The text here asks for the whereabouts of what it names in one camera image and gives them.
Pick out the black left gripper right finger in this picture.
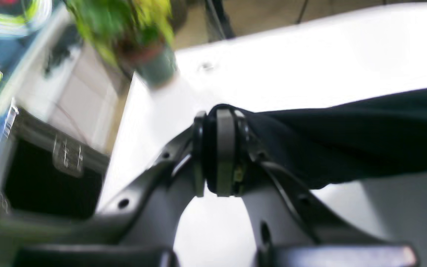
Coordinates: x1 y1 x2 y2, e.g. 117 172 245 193
215 109 420 267

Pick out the grey plant pot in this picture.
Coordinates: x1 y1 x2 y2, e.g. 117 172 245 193
135 44 178 89

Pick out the black equipment case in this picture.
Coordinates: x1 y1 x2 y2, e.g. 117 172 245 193
0 106 110 220

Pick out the right silver table grommet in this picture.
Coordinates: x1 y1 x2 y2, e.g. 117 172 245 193
198 62 215 72

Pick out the green potted plant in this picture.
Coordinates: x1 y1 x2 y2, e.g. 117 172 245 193
64 0 174 66

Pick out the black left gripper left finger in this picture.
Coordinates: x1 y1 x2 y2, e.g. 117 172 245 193
13 111 206 267

